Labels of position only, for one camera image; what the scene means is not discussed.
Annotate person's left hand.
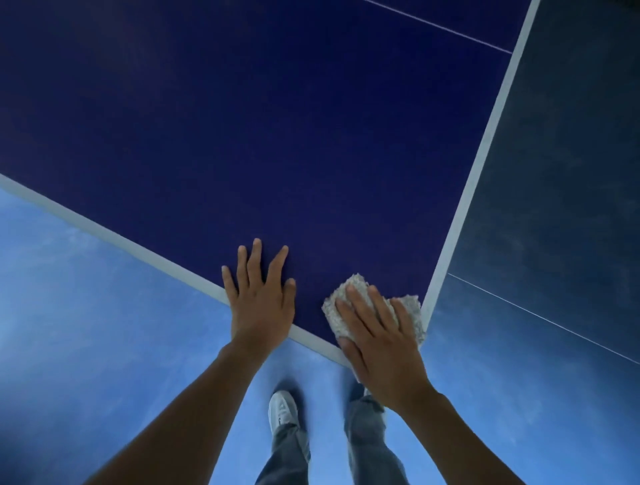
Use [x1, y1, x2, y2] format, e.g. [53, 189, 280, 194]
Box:
[221, 238, 298, 352]

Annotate person's left forearm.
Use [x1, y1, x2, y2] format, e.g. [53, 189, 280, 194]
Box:
[84, 341, 275, 485]

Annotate grey jeans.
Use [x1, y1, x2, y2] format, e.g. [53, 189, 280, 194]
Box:
[255, 395, 412, 485]

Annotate person's right hand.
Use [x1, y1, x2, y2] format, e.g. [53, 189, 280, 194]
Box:
[334, 285, 434, 413]

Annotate white sneaker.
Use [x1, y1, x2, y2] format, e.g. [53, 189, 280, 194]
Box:
[268, 390, 301, 436]

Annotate person's right forearm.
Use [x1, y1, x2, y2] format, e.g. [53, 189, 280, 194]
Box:
[395, 389, 527, 485]

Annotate grey fluffy cleaning cloth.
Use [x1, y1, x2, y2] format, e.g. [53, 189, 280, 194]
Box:
[321, 273, 427, 351]

